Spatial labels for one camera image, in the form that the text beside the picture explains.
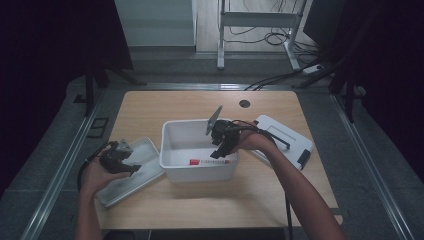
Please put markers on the white power strip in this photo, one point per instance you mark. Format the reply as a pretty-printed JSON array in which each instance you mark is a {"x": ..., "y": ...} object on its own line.
[{"x": 311, "y": 69}]

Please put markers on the person's left hand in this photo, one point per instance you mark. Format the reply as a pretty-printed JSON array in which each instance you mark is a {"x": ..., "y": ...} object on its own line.
[{"x": 96, "y": 178}]

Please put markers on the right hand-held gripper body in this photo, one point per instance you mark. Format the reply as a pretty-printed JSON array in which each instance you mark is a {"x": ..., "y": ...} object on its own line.
[{"x": 223, "y": 130}]

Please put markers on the white tray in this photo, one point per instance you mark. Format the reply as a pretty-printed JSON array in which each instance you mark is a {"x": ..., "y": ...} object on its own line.
[{"x": 146, "y": 156}]

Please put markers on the metal floor rail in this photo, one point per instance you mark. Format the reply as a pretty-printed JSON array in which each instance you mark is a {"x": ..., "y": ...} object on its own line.
[
  {"x": 63, "y": 166},
  {"x": 370, "y": 166}
]

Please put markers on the white metal stand frame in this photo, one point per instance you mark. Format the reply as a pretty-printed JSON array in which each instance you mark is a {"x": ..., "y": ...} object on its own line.
[{"x": 256, "y": 19}]

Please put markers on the black slanted stand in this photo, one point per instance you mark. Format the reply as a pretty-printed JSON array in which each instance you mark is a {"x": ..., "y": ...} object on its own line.
[{"x": 330, "y": 70}]

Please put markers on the person's right hand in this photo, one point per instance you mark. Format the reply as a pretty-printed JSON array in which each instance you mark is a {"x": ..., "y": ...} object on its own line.
[{"x": 255, "y": 140}]

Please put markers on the white plastic storage box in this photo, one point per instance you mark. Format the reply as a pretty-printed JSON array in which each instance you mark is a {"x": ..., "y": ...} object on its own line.
[{"x": 200, "y": 173}]

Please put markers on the black tripod stand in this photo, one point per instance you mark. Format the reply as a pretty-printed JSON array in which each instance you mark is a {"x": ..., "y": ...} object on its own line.
[{"x": 89, "y": 86}]

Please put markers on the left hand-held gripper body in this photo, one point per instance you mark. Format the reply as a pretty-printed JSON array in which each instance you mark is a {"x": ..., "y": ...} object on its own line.
[{"x": 115, "y": 158}]

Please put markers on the white cabinet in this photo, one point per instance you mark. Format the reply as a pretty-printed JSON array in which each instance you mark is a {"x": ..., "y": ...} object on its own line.
[{"x": 155, "y": 23}]

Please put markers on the dark monitor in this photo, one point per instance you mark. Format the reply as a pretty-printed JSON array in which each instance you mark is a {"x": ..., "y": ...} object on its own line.
[{"x": 321, "y": 23}]

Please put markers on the red and white packet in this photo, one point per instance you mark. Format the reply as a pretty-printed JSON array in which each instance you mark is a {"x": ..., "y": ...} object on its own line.
[{"x": 210, "y": 162}]

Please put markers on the black table grommet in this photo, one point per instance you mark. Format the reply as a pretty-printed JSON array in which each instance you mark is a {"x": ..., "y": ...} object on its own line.
[{"x": 244, "y": 103}]

